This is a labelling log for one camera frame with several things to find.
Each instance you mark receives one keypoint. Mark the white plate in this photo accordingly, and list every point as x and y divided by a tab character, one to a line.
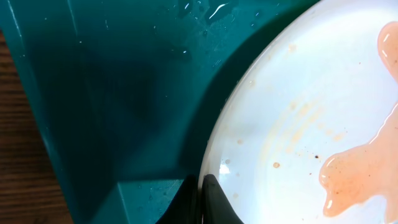
309	134

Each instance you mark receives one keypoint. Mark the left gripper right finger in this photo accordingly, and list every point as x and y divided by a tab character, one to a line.
215	206

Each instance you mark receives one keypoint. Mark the blue plastic tray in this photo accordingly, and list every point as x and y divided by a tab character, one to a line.
125	93

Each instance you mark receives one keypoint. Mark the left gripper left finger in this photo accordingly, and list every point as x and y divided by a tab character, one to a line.
184	207

